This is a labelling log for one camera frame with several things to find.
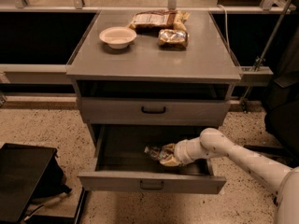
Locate closed grey upper drawer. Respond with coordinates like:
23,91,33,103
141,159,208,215
78,97,230,127

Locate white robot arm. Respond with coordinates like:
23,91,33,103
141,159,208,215
158,128,299,224

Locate brown snack bag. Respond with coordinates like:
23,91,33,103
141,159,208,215
128,9,190,31

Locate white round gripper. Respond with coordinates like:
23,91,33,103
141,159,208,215
160,140,194,167

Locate grey drawer cabinet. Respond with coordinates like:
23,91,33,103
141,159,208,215
65,9,243,147

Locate black office chair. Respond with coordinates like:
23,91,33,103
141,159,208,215
242,25,299,170

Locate clear plastic water bottle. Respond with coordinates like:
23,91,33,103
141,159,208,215
144,147,171,161

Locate shiny foil chip bag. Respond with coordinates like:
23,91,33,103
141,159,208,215
158,29,189,49

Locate open grey lower drawer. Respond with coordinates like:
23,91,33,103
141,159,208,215
78,125,226,194

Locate white paper bowl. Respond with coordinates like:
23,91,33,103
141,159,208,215
99,27,136,49

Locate white cable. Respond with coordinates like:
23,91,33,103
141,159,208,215
217,4,232,55

